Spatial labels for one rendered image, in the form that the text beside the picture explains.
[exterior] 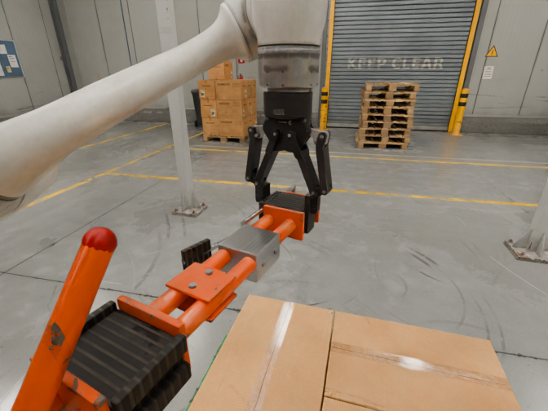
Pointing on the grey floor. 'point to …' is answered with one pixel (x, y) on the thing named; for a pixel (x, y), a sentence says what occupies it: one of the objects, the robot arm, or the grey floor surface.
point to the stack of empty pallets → (401, 125)
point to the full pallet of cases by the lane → (227, 104)
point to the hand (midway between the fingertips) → (286, 211)
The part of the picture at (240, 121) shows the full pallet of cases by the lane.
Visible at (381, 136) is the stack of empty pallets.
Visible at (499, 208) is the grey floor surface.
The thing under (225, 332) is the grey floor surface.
